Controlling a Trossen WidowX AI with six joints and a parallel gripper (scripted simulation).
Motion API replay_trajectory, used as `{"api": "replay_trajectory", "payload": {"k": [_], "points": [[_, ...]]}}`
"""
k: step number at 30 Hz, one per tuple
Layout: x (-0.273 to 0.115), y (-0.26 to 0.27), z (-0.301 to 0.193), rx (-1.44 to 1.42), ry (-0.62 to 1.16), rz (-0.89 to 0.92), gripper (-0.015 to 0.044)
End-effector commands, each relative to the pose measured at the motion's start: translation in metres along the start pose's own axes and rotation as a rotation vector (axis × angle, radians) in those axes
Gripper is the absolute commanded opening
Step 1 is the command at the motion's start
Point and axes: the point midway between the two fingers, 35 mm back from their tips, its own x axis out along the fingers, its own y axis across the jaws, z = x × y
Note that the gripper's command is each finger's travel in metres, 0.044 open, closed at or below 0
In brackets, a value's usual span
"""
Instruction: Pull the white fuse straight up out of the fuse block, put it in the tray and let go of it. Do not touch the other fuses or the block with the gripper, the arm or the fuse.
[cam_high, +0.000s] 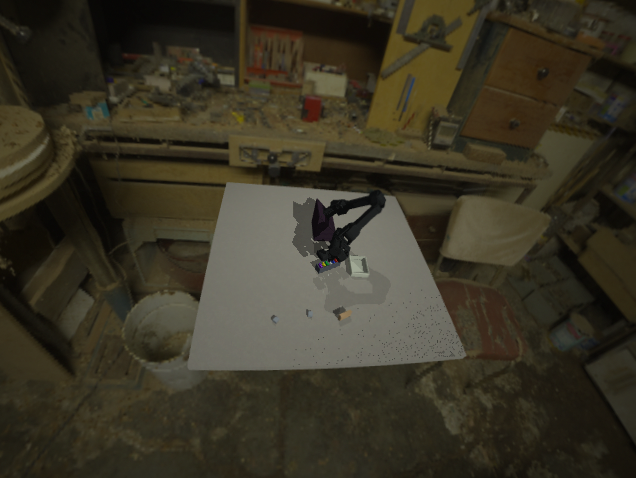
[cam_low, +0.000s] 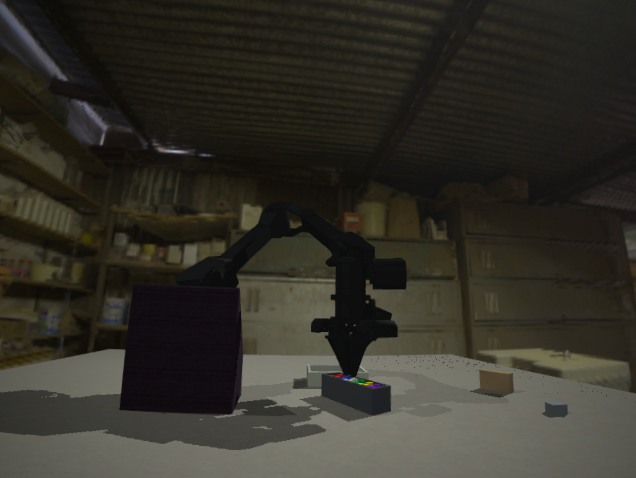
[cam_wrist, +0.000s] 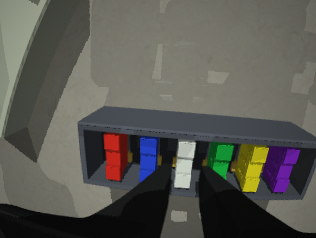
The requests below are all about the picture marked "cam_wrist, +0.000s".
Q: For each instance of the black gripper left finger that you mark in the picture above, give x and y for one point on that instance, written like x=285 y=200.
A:
x=139 y=213

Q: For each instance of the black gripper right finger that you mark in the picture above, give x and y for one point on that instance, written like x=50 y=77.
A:
x=227 y=213

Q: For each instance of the green fuse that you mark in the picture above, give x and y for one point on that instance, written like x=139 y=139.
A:
x=218 y=156

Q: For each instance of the dark grey fuse block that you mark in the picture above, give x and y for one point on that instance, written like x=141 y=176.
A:
x=271 y=160

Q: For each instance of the blue fuse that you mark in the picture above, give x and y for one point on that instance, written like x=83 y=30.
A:
x=148 y=148

